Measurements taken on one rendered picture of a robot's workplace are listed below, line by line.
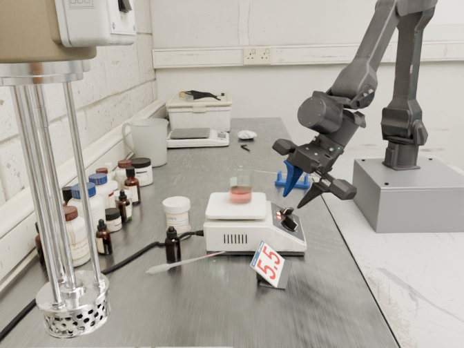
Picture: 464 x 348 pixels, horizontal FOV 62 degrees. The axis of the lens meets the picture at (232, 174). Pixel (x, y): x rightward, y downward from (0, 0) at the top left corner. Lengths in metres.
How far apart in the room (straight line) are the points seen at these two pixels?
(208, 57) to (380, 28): 1.39
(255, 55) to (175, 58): 0.42
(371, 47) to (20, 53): 0.64
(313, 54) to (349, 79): 1.36
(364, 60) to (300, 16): 1.40
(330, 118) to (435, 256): 0.34
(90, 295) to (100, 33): 0.24
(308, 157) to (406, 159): 0.34
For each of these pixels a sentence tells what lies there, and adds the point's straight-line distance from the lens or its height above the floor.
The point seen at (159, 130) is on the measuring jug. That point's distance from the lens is 1.33.
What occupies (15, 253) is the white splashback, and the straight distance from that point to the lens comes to 0.84.
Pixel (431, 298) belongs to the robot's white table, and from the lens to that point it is 0.73.
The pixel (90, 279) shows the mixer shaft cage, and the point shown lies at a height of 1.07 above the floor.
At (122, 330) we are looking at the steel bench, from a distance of 0.64.
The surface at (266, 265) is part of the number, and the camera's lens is 0.71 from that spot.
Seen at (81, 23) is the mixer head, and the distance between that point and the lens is 0.31.
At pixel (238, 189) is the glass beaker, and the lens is 0.77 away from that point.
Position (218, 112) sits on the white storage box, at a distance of 1.81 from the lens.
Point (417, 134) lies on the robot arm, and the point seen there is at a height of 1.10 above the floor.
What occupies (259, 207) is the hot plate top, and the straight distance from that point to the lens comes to 0.78.
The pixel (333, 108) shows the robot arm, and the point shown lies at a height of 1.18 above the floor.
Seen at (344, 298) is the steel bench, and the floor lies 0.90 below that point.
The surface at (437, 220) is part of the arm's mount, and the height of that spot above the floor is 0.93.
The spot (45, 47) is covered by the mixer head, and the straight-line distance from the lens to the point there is 0.31.
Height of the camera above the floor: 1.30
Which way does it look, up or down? 19 degrees down
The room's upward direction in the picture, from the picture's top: 2 degrees counter-clockwise
